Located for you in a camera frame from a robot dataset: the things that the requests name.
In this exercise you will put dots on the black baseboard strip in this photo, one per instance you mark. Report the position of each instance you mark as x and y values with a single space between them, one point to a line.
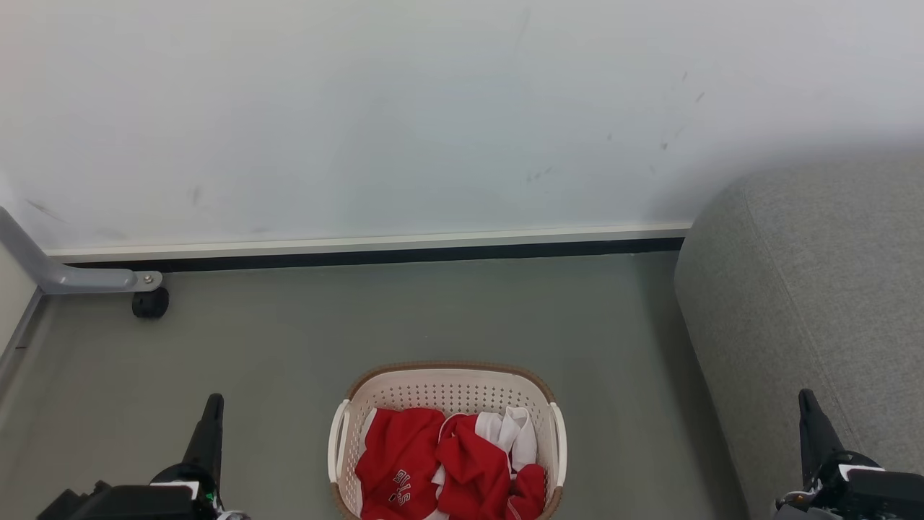
361 257

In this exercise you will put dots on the black caster wheel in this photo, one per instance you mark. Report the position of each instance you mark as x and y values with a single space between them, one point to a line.
150 303

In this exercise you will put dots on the white partition panel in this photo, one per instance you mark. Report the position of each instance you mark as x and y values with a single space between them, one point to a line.
11 303

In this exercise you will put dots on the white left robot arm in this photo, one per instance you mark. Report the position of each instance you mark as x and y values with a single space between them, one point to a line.
234 516

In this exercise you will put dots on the red printed jersey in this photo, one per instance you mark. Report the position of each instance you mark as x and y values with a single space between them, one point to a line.
397 455

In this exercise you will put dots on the red crumpled garment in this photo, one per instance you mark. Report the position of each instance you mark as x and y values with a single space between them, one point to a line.
473 477

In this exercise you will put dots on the white wall trim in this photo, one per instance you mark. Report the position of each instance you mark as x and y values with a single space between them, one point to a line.
361 243

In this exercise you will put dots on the grey fabric sofa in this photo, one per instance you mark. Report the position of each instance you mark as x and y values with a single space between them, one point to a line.
816 303

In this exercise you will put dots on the white crumpled garment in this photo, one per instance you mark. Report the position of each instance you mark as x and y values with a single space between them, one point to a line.
516 433

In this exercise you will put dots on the grey metal stand leg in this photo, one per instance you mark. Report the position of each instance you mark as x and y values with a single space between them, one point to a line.
72 278

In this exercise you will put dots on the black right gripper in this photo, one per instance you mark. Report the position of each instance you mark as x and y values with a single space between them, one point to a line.
873 498

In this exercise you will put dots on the cream perforated laundry basket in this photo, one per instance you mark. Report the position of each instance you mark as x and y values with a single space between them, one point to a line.
447 390

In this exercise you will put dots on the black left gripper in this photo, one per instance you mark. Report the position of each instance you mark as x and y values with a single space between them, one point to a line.
130 504

